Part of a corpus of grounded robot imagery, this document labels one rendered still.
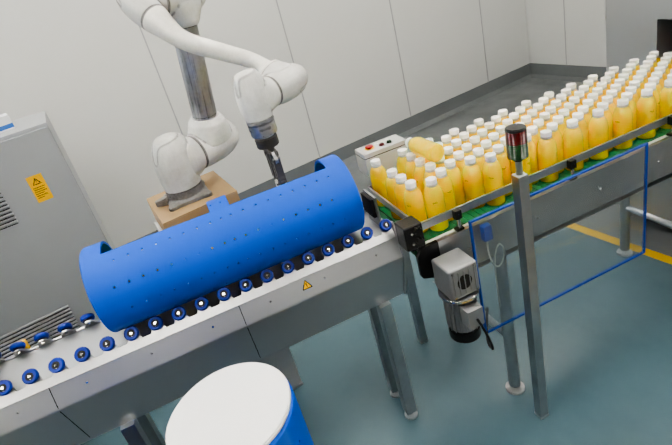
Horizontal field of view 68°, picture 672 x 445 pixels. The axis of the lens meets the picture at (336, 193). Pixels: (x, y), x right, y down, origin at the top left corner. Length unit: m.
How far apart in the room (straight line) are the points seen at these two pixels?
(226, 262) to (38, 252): 1.69
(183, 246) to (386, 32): 3.91
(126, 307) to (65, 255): 1.54
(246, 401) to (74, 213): 2.07
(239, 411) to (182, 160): 1.15
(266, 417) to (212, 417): 0.13
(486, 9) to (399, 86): 1.38
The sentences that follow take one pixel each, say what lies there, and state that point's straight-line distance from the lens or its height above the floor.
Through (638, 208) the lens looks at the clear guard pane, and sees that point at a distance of 2.30.
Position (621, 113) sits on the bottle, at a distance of 2.21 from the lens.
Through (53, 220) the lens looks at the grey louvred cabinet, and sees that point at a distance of 3.06.
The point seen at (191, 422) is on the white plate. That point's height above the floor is 1.04.
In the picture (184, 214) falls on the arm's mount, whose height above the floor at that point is 1.09.
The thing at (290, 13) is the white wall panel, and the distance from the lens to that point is 4.62.
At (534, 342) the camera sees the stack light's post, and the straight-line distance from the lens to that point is 2.05.
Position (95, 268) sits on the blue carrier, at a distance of 1.63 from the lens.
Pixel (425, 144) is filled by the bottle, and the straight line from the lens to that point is 1.85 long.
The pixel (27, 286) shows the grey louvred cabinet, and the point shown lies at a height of 0.67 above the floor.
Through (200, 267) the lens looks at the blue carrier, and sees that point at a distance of 1.58.
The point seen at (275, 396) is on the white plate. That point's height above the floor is 1.04.
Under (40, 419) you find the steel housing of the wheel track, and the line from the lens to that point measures 1.86.
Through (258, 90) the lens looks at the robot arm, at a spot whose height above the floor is 1.54.
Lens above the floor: 1.84
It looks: 25 degrees down
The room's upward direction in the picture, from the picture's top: 15 degrees counter-clockwise
